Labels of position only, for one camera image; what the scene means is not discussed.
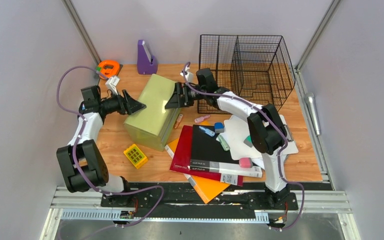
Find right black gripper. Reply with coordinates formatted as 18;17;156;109
166;81;208;108

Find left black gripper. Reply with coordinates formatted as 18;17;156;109
100;91;147;117

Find green drawer cabinet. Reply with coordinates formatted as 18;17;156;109
123;74;180;152

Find green eraser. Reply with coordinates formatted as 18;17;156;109
243;135;253;148

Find pink eraser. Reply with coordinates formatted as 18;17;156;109
238;157;253;169

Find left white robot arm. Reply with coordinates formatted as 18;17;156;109
56;85;147;207

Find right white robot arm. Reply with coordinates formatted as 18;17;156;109
164;63;290;209

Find pink highlighter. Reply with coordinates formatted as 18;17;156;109
194;114;211;124

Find orange tape roll holder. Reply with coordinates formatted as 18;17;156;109
96;59;123;78

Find purple tape dispenser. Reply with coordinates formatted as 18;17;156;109
136;39;158;75

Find blue highlighter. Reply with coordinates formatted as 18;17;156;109
198;125;216;137

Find blue eraser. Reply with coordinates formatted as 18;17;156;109
214;122;225;134

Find yellow grid box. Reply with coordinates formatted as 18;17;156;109
123;144;149;169

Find red folder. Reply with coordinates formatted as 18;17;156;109
170;124;235;182

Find black clip file folder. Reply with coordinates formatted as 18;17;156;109
189;125;263;178

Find white clipboard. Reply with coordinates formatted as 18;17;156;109
222;114;300;161

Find green highlighter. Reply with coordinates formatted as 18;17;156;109
216;134;230;152

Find orange folder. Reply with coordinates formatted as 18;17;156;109
164;125;230;204

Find papers under clipboard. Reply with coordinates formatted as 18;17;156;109
251;157;265;170

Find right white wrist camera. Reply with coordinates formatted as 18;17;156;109
180;66;194;83

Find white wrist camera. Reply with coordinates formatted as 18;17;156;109
105;75;120;95
180;66;194;83

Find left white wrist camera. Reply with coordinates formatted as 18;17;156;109
105;75;120;95

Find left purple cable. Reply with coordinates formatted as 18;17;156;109
56;65;165;240

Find black wire mesh basket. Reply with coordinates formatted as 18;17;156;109
198;34;296;110

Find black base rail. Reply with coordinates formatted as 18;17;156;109
99;182;301;220

